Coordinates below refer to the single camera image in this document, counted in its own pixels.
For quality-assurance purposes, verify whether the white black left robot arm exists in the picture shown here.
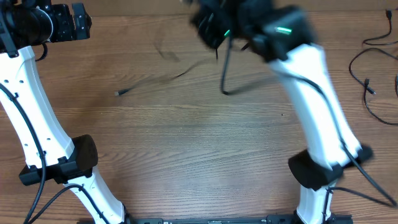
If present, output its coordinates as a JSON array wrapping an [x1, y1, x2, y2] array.
[[1, 0, 133, 223]]

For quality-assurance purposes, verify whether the thin black cable bundle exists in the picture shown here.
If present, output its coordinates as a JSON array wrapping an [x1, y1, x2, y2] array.
[[113, 46, 224, 97]]

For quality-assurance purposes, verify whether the black USB cable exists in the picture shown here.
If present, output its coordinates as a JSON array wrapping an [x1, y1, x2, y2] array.
[[348, 8, 398, 96]]

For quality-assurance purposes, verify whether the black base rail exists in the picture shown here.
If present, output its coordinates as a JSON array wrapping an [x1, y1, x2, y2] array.
[[77, 214, 353, 224]]

